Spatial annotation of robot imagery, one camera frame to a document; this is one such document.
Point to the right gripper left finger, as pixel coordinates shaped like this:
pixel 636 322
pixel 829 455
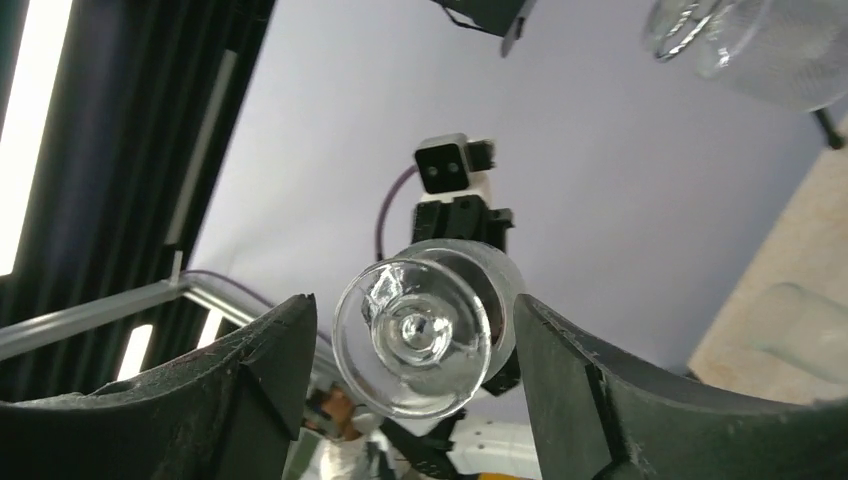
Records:
pixel 225 411

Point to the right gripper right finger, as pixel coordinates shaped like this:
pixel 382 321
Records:
pixel 599 412

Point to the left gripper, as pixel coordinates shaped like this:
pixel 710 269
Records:
pixel 465 218

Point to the clear ribbed wine glass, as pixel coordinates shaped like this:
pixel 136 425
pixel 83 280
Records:
pixel 416 336
pixel 802 328
pixel 787 53

